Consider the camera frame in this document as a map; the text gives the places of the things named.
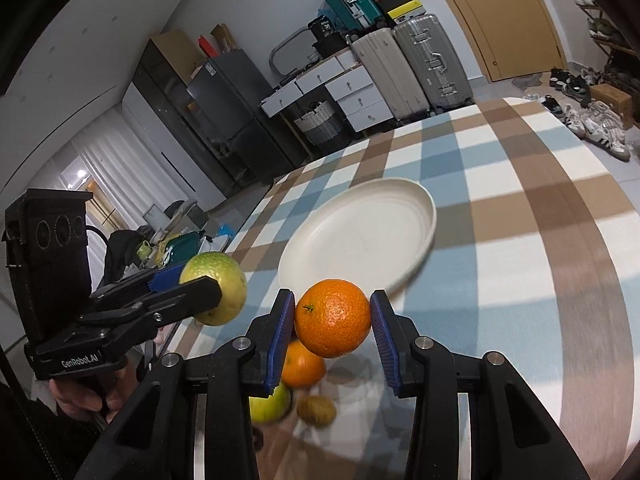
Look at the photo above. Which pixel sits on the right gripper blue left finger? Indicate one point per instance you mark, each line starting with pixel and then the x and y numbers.
pixel 245 367

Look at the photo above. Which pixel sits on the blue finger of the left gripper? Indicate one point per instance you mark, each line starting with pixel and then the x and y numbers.
pixel 165 307
pixel 167 278

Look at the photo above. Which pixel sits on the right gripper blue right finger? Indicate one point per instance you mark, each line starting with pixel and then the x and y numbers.
pixel 420 368

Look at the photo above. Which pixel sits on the green-yellow guava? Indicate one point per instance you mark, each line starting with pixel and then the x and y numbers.
pixel 272 409

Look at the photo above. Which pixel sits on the small orange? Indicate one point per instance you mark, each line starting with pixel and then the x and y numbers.
pixel 302 369

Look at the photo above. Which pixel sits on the yellow-green guava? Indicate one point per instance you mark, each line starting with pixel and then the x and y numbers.
pixel 230 279

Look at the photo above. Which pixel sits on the small brown kiwi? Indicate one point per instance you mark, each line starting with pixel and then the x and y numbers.
pixel 317 411

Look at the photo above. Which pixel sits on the large orange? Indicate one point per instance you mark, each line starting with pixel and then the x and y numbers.
pixel 332 318

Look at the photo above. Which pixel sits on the left hand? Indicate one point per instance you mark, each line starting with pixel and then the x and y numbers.
pixel 81 402

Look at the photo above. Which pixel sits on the white curtain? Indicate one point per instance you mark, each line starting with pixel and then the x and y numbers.
pixel 111 151

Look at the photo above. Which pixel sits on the black glass cabinet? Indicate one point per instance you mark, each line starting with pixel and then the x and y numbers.
pixel 165 92

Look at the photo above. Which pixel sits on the white round plate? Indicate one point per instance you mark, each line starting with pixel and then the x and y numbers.
pixel 375 235

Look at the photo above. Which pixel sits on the plaid tablecloth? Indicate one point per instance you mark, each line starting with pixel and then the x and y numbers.
pixel 536 255

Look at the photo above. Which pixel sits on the dark grey refrigerator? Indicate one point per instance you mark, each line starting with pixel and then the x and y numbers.
pixel 229 89

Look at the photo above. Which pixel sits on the woven laundry basket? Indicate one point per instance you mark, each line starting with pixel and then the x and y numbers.
pixel 320 125

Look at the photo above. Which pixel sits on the cardboard box on cabinet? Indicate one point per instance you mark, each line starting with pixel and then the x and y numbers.
pixel 180 52

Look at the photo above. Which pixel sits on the oval mirror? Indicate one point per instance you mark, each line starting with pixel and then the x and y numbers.
pixel 294 54

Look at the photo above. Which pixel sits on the white drawer cabinet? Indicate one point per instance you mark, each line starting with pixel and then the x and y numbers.
pixel 348 83

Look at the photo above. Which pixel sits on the silver suitcase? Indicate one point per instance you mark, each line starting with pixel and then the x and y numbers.
pixel 435 63

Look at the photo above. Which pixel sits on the white sneakers on floor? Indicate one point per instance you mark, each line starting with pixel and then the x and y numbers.
pixel 593 120

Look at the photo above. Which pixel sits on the beige suitcase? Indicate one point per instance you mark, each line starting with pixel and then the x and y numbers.
pixel 381 56

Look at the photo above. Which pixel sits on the brown cardboard box floor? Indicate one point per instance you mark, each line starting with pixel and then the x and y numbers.
pixel 618 100

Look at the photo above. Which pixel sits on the yellow black box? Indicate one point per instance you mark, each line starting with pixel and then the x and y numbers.
pixel 407 11

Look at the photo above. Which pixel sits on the shoe rack with shoes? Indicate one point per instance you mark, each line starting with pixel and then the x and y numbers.
pixel 622 63

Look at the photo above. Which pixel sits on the wooden door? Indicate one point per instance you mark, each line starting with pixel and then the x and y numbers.
pixel 510 37

